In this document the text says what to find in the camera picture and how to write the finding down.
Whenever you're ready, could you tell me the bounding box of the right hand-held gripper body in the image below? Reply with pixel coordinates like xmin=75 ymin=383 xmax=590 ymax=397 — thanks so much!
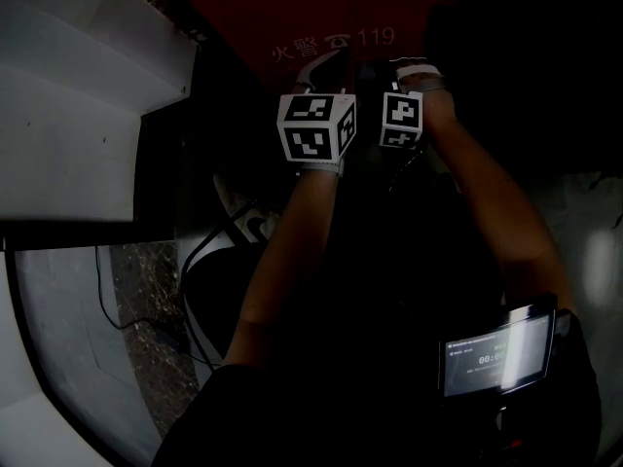
xmin=379 ymin=90 xmax=423 ymax=151

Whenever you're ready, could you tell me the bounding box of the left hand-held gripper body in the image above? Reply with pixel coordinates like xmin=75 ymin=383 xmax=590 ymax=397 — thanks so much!
xmin=275 ymin=84 xmax=358 ymax=163

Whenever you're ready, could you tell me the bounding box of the red fire extinguisher box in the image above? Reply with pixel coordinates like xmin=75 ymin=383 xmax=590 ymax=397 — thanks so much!
xmin=155 ymin=0 xmax=439 ymax=91

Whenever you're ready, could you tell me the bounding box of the person's right forearm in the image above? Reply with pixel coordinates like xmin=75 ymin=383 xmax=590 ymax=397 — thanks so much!
xmin=427 ymin=119 xmax=575 ymax=316

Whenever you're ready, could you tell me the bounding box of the person's left forearm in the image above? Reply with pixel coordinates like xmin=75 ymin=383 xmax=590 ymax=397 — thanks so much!
xmin=226 ymin=172 xmax=342 ymax=369

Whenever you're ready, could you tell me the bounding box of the person's right hand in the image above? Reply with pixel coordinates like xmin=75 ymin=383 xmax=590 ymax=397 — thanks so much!
xmin=398 ymin=73 xmax=461 ymax=133

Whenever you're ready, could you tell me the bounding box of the white wristband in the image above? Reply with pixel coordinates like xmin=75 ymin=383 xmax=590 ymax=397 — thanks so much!
xmin=294 ymin=158 xmax=346 ymax=178

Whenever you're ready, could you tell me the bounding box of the person's white shoe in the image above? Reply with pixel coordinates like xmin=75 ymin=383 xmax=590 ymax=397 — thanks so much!
xmin=212 ymin=172 xmax=283 ymax=245

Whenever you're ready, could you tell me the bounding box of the black phone with lit screen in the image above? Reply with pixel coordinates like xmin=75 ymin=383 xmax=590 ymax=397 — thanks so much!
xmin=437 ymin=293 xmax=559 ymax=399

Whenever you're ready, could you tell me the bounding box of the person's black clothing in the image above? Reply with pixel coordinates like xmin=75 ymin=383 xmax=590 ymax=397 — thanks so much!
xmin=150 ymin=162 xmax=605 ymax=467

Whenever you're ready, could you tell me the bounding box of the white hand strap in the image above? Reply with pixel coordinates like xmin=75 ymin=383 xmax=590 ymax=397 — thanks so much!
xmin=394 ymin=63 xmax=447 ymax=94

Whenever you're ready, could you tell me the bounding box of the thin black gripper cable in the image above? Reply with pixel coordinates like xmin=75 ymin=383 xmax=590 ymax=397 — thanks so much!
xmin=386 ymin=146 xmax=432 ymax=197

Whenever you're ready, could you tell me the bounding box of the thick black cable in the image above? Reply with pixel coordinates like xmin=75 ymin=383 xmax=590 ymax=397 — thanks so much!
xmin=180 ymin=199 xmax=262 ymax=372

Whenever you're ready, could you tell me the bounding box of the thin black floor cable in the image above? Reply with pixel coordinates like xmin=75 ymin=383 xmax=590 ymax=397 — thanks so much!
xmin=94 ymin=245 xmax=186 ymax=354

